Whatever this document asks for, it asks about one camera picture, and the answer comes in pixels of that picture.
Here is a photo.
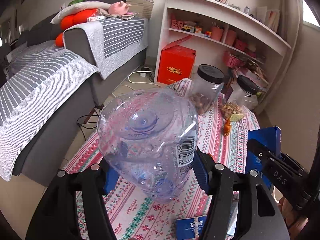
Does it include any blue tissue packet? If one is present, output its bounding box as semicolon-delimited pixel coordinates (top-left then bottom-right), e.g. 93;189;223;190
176;215;207;240

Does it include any stack of papers and bags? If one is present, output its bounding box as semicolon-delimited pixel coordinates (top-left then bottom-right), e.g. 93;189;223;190
232;59;269;89

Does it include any orange snack wrapper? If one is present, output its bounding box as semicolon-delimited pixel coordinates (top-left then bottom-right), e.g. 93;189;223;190
223;119;232;137

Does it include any white wall shelf unit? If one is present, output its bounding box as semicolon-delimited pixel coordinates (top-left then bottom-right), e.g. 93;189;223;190
155;0;291;114

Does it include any nut jar with green label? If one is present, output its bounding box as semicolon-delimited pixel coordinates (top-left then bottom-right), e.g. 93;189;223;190
219;75;259;122

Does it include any nut jar with blue label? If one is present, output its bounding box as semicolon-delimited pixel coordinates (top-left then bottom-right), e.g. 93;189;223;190
188;64;225;115

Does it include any clear plastic water bottle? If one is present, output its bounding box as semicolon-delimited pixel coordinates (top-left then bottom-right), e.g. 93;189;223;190
97;88;199;203

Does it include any red cardboard box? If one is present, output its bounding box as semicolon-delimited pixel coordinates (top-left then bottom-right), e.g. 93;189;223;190
156;35;196;85

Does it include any blue cardboard box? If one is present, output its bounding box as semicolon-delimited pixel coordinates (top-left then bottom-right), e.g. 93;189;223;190
244;126;283;190

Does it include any grey sofa with striped cover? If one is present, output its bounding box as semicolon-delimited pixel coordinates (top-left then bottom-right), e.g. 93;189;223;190
0;0;149;188

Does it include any pink plush toy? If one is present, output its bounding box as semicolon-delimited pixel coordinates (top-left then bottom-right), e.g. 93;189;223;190
108;1;131;16

